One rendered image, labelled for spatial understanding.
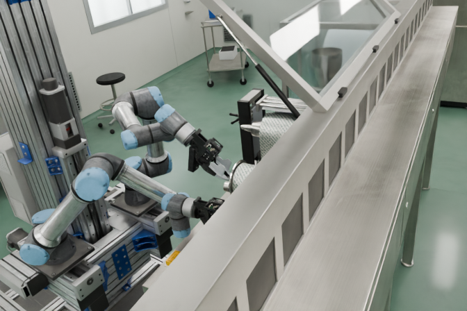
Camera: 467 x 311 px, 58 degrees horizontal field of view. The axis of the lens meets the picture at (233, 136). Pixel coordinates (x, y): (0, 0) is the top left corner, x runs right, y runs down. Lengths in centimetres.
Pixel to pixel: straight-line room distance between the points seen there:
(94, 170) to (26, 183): 80
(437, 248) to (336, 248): 231
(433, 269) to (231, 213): 247
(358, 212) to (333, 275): 22
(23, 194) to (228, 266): 187
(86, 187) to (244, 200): 99
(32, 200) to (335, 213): 175
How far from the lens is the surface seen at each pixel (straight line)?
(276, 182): 80
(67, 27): 554
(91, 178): 165
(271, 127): 163
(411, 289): 295
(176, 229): 178
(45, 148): 213
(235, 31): 110
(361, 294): 90
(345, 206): 110
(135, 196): 230
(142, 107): 198
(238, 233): 69
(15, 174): 237
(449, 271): 312
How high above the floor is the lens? 210
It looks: 27 degrees down
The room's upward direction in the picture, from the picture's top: 6 degrees counter-clockwise
